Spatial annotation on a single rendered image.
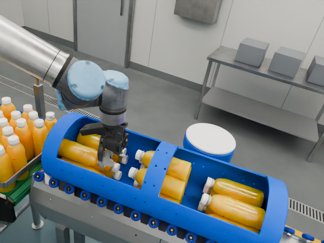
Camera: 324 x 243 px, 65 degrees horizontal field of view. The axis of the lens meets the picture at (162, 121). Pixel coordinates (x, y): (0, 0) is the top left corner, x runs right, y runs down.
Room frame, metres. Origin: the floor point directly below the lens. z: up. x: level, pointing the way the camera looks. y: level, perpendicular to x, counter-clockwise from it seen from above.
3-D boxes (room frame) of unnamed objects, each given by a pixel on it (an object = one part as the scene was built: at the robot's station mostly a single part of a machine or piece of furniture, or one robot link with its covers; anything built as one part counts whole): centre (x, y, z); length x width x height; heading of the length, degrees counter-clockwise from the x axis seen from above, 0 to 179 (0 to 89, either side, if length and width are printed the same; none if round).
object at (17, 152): (0.79, 0.58, 1.00); 0.07 x 0.07 x 0.19
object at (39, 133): (0.93, 0.55, 1.00); 0.07 x 0.07 x 0.19
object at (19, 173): (0.87, 0.52, 0.96); 0.40 x 0.01 x 0.03; 167
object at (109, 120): (0.74, 0.17, 1.35); 0.10 x 0.09 x 0.05; 167
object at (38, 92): (1.28, 0.74, 0.55); 0.04 x 0.04 x 1.10; 77
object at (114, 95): (0.73, 0.17, 1.43); 0.10 x 0.09 x 0.12; 124
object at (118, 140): (0.73, 0.16, 1.27); 0.09 x 0.08 x 0.12; 77
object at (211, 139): (1.18, -0.28, 1.03); 0.28 x 0.28 x 0.01
